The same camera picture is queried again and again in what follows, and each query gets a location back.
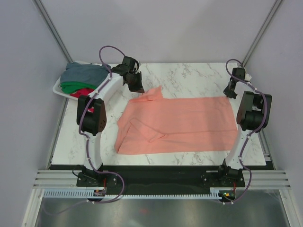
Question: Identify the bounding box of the salmon pink t shirt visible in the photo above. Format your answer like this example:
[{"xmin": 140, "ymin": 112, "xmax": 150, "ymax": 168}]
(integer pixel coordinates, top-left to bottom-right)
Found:
[{"xmin": 114, "ymin": 87, "xmax": 237, "ymax": 155}]

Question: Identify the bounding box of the white plastic laundry basket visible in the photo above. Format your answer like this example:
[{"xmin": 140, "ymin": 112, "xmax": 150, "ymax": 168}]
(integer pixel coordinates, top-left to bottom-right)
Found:
[{"xmin": 53, "ymin": 73, "xmax": 123, "ymax": 103}]

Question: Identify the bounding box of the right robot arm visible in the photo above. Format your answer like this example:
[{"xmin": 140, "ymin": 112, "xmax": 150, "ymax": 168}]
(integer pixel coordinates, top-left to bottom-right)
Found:
[{"xmin": 217, "ymin": 67, "xmax": 272, "ymax": 186}]

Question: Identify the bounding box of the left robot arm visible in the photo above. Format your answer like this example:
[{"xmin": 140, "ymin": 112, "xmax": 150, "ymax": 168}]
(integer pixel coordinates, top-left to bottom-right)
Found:
[{"xmin": 76, "ymin": 56, "xmax": 144, "ymax": 186}]

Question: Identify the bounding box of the grey blue t shirt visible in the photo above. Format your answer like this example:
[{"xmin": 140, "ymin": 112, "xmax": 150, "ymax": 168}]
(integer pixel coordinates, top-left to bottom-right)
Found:
[{"xmin": 60, "ymin": 62, "xmax": 109, "ymax": 87}]

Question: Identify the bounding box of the red t shirt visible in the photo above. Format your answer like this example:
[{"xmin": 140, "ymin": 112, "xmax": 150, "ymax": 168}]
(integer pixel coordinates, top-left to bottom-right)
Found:
[{"xmin": 70, "ymin": 88, "xmax": 94, "ymax": 100}]

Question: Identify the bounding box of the green t shirt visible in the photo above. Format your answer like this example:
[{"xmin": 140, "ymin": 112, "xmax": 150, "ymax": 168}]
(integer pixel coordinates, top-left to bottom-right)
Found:
[{"xmin": 60, "ymin": 82, "xmax": 97, "ymax": 94}]

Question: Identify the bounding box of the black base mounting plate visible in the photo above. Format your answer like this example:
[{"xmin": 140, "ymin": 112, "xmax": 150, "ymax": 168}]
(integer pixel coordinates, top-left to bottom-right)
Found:
[{"xmin": 76, "ymin": 165, "xmax": 245, "ymax": 194}]

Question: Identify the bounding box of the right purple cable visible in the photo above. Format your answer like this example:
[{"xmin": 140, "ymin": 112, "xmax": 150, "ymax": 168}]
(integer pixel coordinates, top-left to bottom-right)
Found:
[{"xmin": 217, "ymin": 59, "xmax": 269, "ymax": 206}]

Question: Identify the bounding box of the purple cable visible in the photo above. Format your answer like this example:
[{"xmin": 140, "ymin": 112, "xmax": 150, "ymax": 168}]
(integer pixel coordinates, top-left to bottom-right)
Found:
[
  {"xmin": 44, "ymin": 45, "xmax": 126, "ymax": 215},
  {"xmin": 217, "ymin": 59, "xmax": 269, "ymax": 206}
]

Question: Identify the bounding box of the right aluminium frame post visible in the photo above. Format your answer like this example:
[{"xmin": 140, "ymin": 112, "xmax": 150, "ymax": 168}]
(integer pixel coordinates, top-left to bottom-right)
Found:
[{"xmin": 242, "ymin": 0, "xmax": 284, "ymax": 66}]

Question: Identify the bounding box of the aluminium frame post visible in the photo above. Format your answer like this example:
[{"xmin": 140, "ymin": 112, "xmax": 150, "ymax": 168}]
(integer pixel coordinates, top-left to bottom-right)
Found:
[
  {"xmin": 242, "ymin": 0, "xmax": 284, "ymax": 66},
  {"xmin": 33, "ymin": 0, "xmax": 73, "ymax": 63}
]

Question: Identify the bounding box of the left aluminium frame post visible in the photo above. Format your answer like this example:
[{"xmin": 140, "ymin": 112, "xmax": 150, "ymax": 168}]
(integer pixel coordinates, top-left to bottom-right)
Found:
[{"xmin": 33, "ymin": 0, "xmax": 73, "ymax": 63}]

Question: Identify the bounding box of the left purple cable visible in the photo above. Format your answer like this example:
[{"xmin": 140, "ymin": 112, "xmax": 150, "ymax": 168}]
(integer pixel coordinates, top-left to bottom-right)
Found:
[{"xmin": 44, "ymin": 45, "xmax": 126, "ymax": 215}]

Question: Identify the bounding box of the white slotted cable duct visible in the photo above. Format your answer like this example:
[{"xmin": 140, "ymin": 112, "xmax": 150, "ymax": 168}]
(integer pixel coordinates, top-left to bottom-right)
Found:
[{"xmin": 43, "ymin": 188, "xmax": 222, "ymax": 200}]

